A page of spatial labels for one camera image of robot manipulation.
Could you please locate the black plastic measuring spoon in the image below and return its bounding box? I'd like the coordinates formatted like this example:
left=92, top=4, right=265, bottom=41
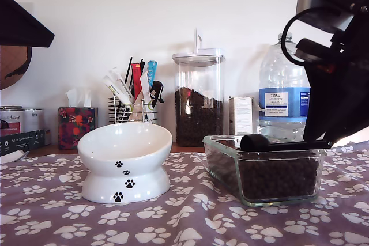
left=240, top=134, right=333, bottom=152

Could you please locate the brown cat food kibble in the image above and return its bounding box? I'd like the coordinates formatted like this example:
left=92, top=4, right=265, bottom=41
left=206, top=139, right=320, bottom=200
left=175, top=86, right=224, bottom=146

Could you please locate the rectangular glass food container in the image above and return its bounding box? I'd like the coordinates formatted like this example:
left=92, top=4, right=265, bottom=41
left=202, top=134, right=327, bottom=208

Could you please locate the white paw print cat bowl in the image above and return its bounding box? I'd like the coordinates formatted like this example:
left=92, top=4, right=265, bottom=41
left=77, top=122, right=174, bottom=204

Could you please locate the round brown wooden board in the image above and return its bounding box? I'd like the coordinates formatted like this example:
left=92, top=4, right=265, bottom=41
left=0, top=46, right=32, bottom=90

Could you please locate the large blue label water bottle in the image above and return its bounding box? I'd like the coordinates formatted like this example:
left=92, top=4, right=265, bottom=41
left=258, top=32, right=312, bottom=143

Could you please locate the white printed carton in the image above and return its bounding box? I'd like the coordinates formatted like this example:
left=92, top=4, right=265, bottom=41
left=228, top=96, right=254, bottom=137

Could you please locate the white tissue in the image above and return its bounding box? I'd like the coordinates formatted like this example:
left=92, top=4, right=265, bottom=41
left=65, top=86, right=92, bottom=108

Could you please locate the silver tin red label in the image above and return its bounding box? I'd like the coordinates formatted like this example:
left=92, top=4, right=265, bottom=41
left=0, top=106, right=24, bottom=137

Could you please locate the silver tin white label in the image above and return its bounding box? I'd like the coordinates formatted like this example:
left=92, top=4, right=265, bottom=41
left=24, top=108, right=46, bottom=132

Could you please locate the white sachet green print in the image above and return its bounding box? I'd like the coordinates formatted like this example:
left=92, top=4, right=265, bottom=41
left=108, top=67, right=130, bottom=91
left=103, top=75, right=134, bottom=105

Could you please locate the dark cardboard tray box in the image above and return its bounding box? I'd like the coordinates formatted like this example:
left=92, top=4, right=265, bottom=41
left=0, top=129, right=46, bottom=157

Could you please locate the floral tissue box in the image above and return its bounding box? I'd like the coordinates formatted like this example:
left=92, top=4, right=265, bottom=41
left=58, top=107, right=99, bottom=151

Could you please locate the thin black stick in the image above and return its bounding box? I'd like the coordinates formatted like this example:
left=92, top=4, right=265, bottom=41
left=123, top=56, right=133, bottom=85

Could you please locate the red sachet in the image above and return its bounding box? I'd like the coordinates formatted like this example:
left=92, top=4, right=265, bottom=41
left=130, top=62, right=142, bottom=97

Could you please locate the small white dish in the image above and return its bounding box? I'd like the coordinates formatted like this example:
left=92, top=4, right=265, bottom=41
left=0, top=150, right=29, bottom=164

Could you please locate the tall clear kibble storage jar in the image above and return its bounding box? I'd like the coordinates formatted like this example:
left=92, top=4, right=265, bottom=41
left=172, top=28, right=226, bottom=147

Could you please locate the plain white sachet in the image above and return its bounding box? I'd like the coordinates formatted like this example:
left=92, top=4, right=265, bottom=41
left=139, top=70, right=152, bottom=105

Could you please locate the blue sachet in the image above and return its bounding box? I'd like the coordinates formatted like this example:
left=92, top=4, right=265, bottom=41
left=146, top=60, right=159, bottom=88

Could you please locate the black clip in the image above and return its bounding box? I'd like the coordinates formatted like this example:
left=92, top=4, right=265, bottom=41
left=148, top=80, right=165, bottom=105

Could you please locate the grey paw print table mat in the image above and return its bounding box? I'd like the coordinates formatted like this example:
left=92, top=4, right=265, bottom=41
left=0, top=141, right=369, bottom=246

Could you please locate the black looping cable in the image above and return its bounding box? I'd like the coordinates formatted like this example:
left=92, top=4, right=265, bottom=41
left=281, top=8, right=344, bottom=66

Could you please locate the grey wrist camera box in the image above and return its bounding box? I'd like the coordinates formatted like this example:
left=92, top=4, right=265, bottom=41
left=296, top=0, right=355, bottom=33

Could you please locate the chrome wire rack holder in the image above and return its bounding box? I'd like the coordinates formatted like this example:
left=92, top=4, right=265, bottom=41
left=108, top=96, right=159, bottom=125

